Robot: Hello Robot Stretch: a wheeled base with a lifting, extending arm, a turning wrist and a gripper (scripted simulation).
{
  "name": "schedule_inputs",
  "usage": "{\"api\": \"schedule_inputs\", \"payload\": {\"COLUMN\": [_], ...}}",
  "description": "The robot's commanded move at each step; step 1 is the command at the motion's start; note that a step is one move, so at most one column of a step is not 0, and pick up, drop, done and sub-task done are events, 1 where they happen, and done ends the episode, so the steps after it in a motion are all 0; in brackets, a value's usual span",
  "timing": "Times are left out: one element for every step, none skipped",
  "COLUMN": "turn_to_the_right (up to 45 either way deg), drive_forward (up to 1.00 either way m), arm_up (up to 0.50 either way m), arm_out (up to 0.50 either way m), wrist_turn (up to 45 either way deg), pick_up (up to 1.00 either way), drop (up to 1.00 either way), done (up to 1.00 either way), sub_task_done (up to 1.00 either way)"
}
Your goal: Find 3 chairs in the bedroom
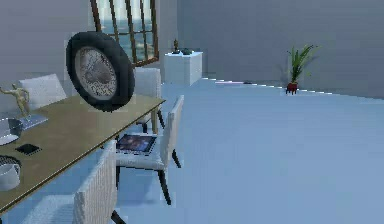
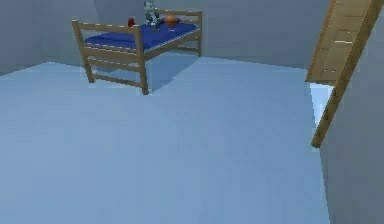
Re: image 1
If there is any white upholstered chair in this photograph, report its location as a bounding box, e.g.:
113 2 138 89
133 67 166 134
19 139 128 224
115 94 185 206
18 73 68 111

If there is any white cabinet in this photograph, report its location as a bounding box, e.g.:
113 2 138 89
163 51 204 87

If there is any dark blue laptop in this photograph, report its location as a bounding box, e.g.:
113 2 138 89
116 133 158 157

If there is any brown framed window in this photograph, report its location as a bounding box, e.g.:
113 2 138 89
89 0 160 69

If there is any green plant in red pot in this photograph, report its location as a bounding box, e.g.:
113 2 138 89
285 44 318 96

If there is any brown wooden table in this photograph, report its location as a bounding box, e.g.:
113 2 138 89
0 94 167 215

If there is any black square coaster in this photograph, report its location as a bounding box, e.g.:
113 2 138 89
14 143 43 156

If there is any golden figure statue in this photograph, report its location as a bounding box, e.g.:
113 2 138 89
0 83 49 130

